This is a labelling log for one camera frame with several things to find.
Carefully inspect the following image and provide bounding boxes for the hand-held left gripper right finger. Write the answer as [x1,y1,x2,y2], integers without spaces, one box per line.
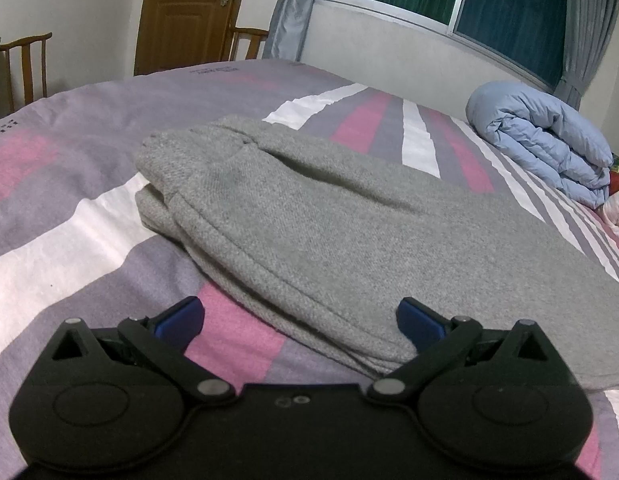
[367,296,553,406]

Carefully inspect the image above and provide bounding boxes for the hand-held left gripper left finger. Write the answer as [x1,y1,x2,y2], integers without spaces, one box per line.
[52,296,237,406]

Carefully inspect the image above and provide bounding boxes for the grey pants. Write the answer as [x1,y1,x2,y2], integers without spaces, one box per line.
[134,114,619,392]

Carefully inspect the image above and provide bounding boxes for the striped bed sheet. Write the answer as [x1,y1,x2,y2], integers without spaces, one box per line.
[0,58,619,480]

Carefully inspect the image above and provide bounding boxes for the folded light blue duvet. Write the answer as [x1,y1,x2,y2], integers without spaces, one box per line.
[465,81,615,210]

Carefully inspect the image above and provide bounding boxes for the folded pink blanket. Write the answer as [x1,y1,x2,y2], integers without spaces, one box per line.
[602,185,619,247]

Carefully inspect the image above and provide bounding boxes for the wooden chair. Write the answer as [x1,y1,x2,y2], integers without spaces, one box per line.
[228,26,270,61]
[0,32,53,111]

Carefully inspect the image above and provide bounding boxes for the brown wooden door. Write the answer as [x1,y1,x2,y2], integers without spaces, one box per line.
[134,0,252,77]

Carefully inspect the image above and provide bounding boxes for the sliding glass window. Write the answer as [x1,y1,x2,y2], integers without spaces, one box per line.
[314,0,570,92]

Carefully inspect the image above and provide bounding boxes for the grey curtain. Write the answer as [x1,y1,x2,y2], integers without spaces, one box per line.
[262,0,331,61]
[554,0,619,111]

